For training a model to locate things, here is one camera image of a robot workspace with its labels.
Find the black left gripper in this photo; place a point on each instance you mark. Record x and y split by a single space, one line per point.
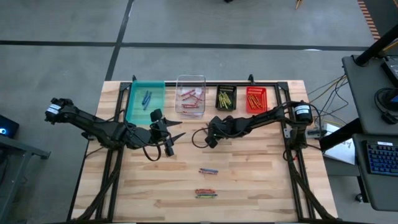
152 133

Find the grey keyboard desk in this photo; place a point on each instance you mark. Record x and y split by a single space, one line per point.
379 193

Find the black clamp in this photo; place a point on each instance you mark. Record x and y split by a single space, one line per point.
251 79
133 78

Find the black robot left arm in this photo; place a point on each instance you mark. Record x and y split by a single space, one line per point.
93 124

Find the blue crayon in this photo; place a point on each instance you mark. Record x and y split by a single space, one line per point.
206 194
209 170
145 97
148 102

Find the black keyboard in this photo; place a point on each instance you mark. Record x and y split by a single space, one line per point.
382 158

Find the black device blue light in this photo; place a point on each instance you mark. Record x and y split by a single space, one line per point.
11 124

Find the grey cart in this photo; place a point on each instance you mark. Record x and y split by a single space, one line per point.
18 146

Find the white paper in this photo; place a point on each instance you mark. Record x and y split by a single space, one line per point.
343 152

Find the red mesh basket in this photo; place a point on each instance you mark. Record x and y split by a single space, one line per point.
264 109

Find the teal plastic bin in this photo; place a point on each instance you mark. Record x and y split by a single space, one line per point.
146 115

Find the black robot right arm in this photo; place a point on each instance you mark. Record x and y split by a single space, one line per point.
273 116

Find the clear plastic bin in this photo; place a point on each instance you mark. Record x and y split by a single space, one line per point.
178 102

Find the black mesh basket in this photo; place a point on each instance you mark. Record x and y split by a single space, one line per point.
217 107

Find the black laptop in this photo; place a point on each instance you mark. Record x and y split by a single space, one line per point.
392 70

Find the silver bracket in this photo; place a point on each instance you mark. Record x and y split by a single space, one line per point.
287 133

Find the black pole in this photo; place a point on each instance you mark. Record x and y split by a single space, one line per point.
373 49

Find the white box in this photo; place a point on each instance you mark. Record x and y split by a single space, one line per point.
331 128

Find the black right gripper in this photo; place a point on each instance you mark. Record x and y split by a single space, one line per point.
227 127

